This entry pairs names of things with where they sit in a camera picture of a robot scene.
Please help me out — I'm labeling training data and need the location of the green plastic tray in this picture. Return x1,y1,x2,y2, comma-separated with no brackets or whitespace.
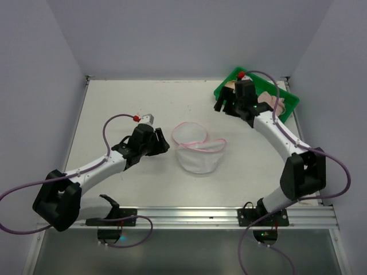
213,67,299,123

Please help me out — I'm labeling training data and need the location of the aluminium mounting rail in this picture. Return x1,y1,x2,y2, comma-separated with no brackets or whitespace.
36,205,339,230

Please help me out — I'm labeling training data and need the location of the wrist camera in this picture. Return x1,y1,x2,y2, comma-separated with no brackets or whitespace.
236,71,252,81
133,114,154,125

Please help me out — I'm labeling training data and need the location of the purple cable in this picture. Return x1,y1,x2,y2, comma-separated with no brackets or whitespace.
239,70,352,275
0,113,154,249

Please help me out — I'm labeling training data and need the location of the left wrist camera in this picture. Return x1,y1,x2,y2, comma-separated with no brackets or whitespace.
133,114,154,125

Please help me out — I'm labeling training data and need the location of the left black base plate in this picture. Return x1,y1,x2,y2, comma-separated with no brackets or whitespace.
85,208,138,227

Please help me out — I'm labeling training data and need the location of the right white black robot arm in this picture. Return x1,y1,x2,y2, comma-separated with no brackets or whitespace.
214,76,326,222

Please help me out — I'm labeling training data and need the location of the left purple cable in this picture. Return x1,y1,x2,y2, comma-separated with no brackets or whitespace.
0,113,154,249

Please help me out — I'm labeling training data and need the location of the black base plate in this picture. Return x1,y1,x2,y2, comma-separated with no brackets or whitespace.
85,208,138,227
237,199,290,227

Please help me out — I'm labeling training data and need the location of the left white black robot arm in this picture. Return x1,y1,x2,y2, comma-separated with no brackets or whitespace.
32,123,170,231

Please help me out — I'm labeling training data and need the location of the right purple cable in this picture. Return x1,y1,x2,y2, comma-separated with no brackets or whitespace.
239,70,352,275

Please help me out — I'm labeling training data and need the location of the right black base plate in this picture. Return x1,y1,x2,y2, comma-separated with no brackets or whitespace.
237,199,290,227

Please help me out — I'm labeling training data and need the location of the pink bra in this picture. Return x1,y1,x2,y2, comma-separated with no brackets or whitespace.
257,91,286,116

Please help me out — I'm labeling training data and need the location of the white mesh laundry bag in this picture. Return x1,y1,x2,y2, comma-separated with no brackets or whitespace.
171,121,227,174

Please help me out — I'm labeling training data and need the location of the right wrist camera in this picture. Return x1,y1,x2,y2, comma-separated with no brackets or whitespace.
236,71,252,81

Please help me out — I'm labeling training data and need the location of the beige bra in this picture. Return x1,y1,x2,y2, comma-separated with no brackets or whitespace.
224,80,237,93

